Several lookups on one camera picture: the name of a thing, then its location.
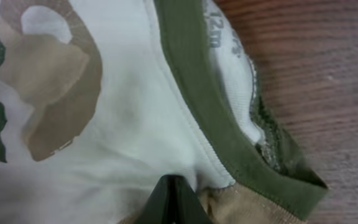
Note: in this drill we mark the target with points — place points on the white baby shirt tan sleeves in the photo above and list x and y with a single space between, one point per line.
100 99

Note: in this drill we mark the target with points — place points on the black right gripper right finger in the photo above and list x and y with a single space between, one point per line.
187 207

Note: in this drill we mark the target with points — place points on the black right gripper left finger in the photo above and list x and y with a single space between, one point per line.
157 210

